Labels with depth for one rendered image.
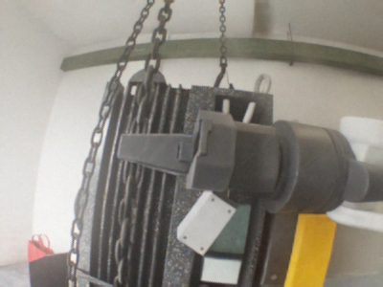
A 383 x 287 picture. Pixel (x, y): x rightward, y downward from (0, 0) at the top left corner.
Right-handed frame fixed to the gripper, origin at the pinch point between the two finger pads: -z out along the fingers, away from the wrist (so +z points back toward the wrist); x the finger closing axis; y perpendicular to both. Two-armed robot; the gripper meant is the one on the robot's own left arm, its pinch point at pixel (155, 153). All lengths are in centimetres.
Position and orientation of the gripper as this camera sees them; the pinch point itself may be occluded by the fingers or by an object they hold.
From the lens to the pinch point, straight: 18.6
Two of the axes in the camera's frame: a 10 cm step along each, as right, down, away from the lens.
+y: -1.0, 9.7, -2.2
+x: 0.7, -2.1, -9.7
